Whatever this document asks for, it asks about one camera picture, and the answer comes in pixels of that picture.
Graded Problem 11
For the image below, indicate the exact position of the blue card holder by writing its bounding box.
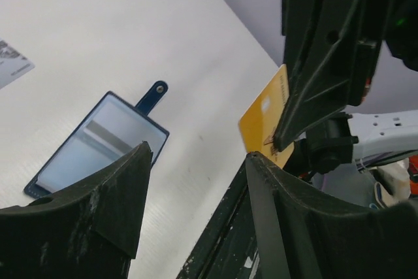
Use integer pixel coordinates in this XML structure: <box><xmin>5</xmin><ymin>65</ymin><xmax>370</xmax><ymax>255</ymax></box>
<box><xmin>24</xmin><ymin>80</ymin><xmax>169</xmax><ymax>199</ymax></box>

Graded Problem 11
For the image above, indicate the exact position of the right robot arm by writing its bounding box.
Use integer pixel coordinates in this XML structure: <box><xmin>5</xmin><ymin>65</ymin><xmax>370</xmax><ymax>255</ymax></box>
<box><xmin>272</xmin><ymin>0</ymin><xmax>417</xmax><ymax>174</ymax></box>

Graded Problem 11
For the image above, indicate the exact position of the white silver card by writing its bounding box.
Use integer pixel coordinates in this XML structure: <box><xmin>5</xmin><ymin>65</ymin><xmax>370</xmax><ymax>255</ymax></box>
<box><xmin>0</xmin><ymin>39</ymin><xmax>35</xmax><ymax>89</ymax></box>

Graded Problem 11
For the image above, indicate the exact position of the yellow credit card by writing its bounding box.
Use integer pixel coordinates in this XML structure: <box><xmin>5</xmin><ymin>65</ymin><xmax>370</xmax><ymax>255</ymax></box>
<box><xmin>238</xmin><ymin>64</ymin><xmax>294</xmax><ymax>168</ymax></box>

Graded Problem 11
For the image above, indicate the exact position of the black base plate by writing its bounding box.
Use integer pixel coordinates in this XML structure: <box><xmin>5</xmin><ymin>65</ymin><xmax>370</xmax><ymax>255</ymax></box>
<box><xmin>177</xmin><ymin>164</ymin><xmax>262</xmax><ymax>279</ymax></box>

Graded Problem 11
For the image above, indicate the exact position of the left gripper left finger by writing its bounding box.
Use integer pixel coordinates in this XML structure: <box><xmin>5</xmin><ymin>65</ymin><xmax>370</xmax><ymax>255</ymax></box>
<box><xmin>1</xmin><ymin>143</ymin><xmax>152</xmax><ymax>278</ymax></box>

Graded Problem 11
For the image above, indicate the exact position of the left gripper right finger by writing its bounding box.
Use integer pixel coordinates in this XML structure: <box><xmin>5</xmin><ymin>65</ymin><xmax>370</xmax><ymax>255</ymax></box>
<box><xmin>245</xmin><ymin>152</ymin><xmax>417</xmax><ymax>278</ymax></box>

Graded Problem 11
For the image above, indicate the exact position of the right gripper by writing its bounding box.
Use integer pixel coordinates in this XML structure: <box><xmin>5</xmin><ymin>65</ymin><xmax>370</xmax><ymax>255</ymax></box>
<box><xmin>274</xmin><ymin>0</ymin><xmax>417</xmax><ymax>150</ymax></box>

